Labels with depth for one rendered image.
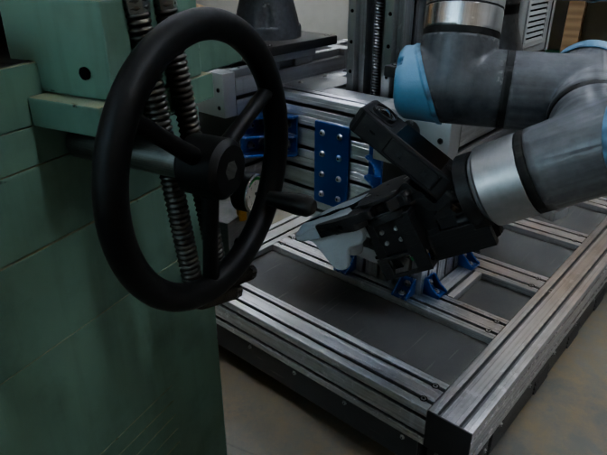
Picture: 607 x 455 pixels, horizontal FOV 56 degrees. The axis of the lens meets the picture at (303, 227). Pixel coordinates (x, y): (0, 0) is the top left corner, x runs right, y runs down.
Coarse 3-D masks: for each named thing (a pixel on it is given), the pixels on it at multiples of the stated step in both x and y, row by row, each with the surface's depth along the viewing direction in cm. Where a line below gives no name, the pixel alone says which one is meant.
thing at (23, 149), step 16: (32, 128) 57; (48, 128) 59; (0, 144) 55; (16, 144) 56; (32, 144) 58; (48, 144) 59; (64, 144) 61; (0, 160) 55; (16, 160) 56; (32, 160) 58; (48, 160) 60; (0, 176) 55
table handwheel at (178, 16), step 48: (144, 48) 44; (240, 48) 55; (144, 96) 44; (96, 144) 43; (144, 144) 57; (192, 144) 54; (96, 192) 43; (192, 192) 55; (240, 240) 64; (144, 288) 49; (192, 288) 56
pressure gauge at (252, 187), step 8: (248, 176) 86; (256, 176) 86; (240, 184) 85; (248, 184) 85; (256, 184) 87; (240, 192) 85; (248, 192) 86; (232, 200) 86; (240, 200) 86; (248, 200) 86; (240, 208) 87; (248, 208) 86; (240, 216) 90
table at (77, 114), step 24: (0, 48) 63; (216, 48) 82; (0, 72) 53; (24, 72) 55; (0, 96) 53; (24, 96) 56; (48, 96) 56; (72, 96) 56; (168, 96) 60; (0, 120) 54; (24, 120) 56; (48, 120) 56; (72, 120) 54; (96, 120) 53
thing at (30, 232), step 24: (48, 168) 60; (72, 168) 63; (0, 192) 56; (24, 192) 58; (48, 192) 61; (72, 192) 64; (144, 192) 74; (0, 216) 56; (24, 216) 59; (48, 216) 61; (72, 216) 64; (0, 240) 57; (24, 240) 59; (48, 240) 62; (0, 264) 57
